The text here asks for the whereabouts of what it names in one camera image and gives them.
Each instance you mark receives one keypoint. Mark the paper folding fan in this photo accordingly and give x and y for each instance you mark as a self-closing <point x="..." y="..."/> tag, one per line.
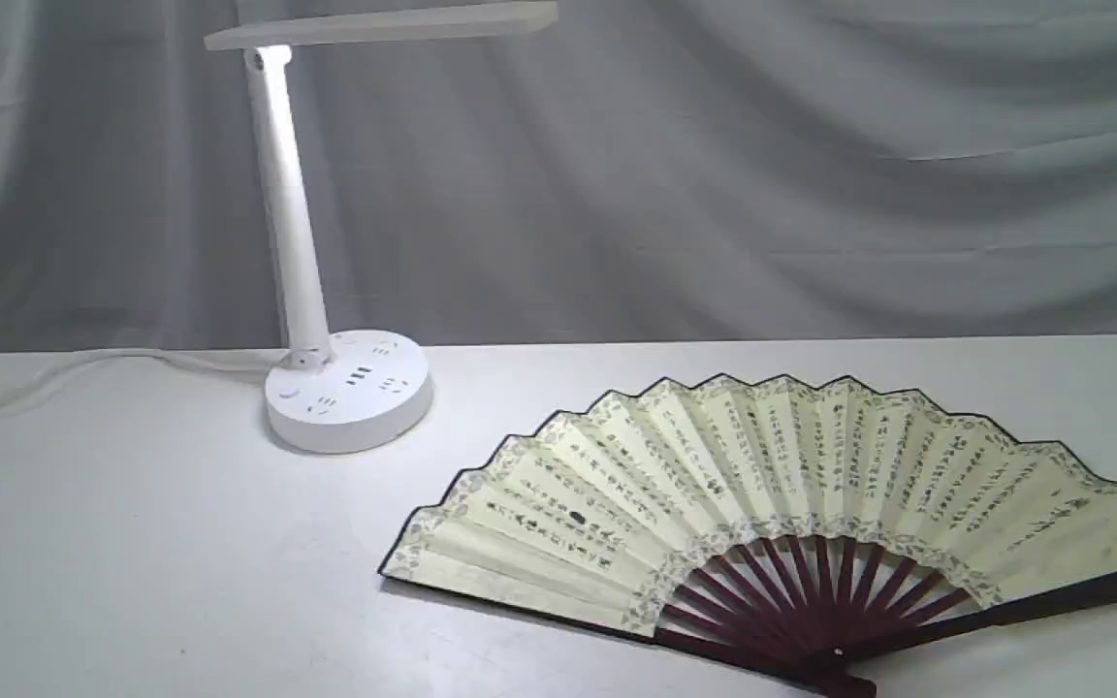
<point x="787" y="529"/>

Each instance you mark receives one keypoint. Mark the white desk lamp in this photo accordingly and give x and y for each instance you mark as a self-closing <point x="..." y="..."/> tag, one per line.
<point x="348" y="392"/>

